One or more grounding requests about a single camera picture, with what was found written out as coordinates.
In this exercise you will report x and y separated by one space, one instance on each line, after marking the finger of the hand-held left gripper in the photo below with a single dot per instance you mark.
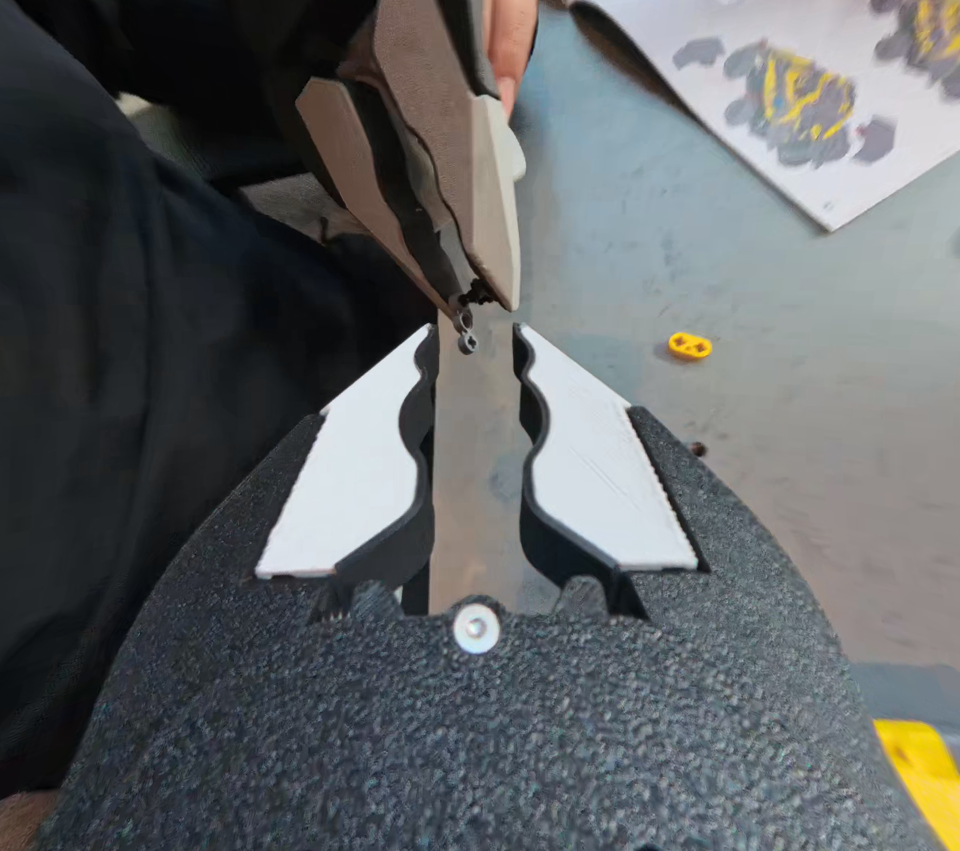
450 116
345 146

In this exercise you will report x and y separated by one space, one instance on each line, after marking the grey desk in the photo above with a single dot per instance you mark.
675 228

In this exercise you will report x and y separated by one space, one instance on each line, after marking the yellow toy brick vehicle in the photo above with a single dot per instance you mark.
922 768

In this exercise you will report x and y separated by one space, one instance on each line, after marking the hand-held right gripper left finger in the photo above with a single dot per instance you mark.
345 483

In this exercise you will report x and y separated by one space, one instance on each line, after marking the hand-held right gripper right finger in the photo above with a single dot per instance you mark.
607 483

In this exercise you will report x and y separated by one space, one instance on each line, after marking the black perpendicular connector piece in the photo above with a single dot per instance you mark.
474 296

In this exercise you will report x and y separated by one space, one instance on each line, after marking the grey three-hole thin beam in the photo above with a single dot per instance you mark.
466 326

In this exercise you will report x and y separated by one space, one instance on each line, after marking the small yellow two-hole piece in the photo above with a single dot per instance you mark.
688 346

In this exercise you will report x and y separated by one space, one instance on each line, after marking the paper instruction booklet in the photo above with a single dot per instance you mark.
675 3

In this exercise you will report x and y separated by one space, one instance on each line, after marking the person's dark clothing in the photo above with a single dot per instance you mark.
112 416

